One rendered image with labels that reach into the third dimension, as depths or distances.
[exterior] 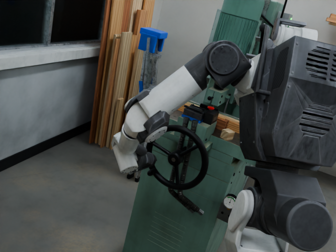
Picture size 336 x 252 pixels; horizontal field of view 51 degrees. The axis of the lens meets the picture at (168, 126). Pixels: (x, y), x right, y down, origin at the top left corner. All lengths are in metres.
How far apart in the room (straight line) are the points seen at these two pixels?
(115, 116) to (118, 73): 0.38
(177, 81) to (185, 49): 3.28
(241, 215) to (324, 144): 0.28
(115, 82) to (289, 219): 2.44
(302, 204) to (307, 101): 0.24
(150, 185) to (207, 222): 0.34
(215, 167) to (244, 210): 0.68
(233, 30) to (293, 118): 0.79
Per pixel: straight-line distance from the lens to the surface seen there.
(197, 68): 0.97
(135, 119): 1.03
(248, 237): 1.11
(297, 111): 0.89
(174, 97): 0.97
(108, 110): 3.15
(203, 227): 1.80
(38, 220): 2.35
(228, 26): 1.61
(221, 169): 1.64
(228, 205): 1.63
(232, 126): 1.73
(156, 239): 1.96
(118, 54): 3.05
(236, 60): 0.93
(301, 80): 0.89
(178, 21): 4.26
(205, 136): 1.53
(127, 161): 1.24
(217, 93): 1.68
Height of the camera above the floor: 1.45
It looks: 21 degrees down
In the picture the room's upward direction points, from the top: 14 degrees clockwise
